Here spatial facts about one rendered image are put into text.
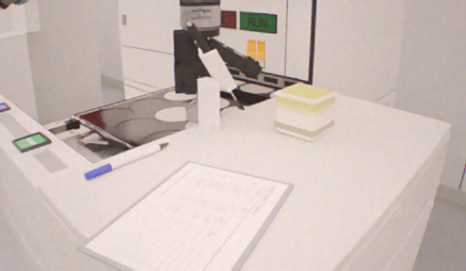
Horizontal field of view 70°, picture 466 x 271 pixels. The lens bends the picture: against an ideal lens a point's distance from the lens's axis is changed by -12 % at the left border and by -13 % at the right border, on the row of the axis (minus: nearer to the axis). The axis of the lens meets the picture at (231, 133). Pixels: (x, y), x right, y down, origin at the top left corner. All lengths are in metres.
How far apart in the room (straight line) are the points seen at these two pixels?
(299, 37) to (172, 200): 0.56
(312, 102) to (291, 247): 0.25
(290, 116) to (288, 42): 0.34
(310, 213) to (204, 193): 0.12
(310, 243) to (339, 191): 0.11
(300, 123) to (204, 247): 0.29
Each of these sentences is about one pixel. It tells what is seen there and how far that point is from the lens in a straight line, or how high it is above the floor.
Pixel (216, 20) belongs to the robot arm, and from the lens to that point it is 0.68.
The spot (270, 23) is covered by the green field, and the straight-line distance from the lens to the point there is 0.92.
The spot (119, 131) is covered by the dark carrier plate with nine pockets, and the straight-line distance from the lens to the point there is 0.81.
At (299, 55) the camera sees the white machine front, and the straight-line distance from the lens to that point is 0.88.
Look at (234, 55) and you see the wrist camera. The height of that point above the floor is 1.06.
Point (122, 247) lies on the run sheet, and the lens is 0.37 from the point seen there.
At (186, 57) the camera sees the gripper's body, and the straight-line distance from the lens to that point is 0.69.
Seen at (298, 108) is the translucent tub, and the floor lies 1.01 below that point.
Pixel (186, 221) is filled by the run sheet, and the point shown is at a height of 0.97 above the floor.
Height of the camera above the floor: 1.20
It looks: 23 degrees down
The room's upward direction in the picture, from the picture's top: straight up
